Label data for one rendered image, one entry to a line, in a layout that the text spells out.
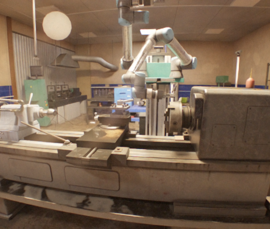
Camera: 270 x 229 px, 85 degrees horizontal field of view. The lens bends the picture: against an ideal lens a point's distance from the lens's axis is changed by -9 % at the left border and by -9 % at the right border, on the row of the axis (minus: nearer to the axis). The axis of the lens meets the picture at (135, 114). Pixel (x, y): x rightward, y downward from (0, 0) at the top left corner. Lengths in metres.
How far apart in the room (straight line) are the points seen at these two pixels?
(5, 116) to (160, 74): 1.89
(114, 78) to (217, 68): 5.22
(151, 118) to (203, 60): 6.60
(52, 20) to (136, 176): 4.38
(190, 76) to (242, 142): 7.40
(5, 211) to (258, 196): 2.35
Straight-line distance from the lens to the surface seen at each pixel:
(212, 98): 1.13
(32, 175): 1.72
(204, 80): 8.66
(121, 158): 1.17
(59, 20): 4.93
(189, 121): 1.28
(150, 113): 2.38
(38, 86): 5.56
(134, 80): 1.37
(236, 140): 1.26
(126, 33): 1.97
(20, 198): 1.70
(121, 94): 3.33
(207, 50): 8.83
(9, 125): 1.89
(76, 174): 1.43
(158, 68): 2.31
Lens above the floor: 1.37
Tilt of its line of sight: 11 degrees down
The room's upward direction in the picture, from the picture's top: straight up
